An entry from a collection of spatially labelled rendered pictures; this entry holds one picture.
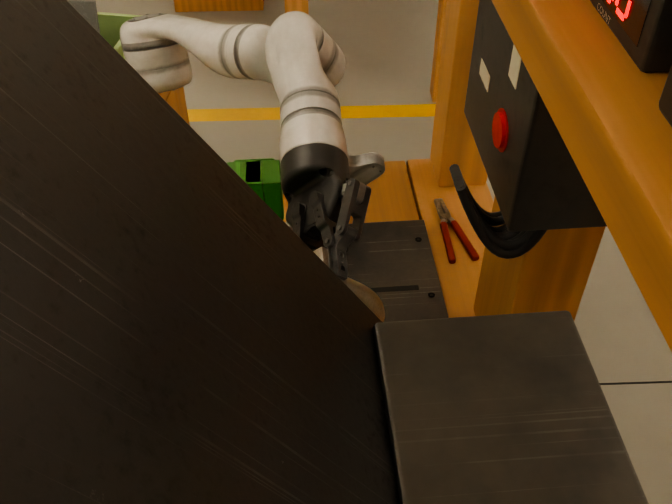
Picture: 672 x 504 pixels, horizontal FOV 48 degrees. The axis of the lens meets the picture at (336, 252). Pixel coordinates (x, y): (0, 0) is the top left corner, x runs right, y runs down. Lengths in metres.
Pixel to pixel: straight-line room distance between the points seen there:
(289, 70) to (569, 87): 0.50
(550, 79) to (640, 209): 0.13
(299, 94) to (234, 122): 2.29
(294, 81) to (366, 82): 2.51
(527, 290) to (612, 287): 1.61
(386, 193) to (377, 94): 1.94
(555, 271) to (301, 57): 0.39
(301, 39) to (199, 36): 0.20
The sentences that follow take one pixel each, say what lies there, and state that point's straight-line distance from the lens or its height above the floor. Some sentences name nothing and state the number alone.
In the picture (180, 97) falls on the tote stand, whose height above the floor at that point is 0.69.
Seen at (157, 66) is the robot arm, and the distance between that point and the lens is 1.15.
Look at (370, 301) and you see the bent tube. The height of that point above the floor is 1.17.
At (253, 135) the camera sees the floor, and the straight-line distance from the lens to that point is 3.06.
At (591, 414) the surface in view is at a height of 1.24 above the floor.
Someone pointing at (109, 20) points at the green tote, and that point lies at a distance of 1.85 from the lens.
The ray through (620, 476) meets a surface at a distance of 0.62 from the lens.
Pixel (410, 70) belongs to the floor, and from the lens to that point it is 3.47.
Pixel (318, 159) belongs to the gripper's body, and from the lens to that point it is 0.79.
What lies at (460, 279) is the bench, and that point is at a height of 0.88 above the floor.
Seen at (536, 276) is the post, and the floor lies 1.09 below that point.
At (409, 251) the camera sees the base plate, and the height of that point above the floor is 0.90.
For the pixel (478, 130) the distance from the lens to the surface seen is 0.68.
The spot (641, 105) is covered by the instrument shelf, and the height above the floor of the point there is 1.54.
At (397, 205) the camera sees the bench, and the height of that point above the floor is 0.88.
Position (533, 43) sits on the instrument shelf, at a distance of 0.49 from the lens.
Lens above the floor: 1.75
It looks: 44 degrees down
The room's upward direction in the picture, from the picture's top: straight up
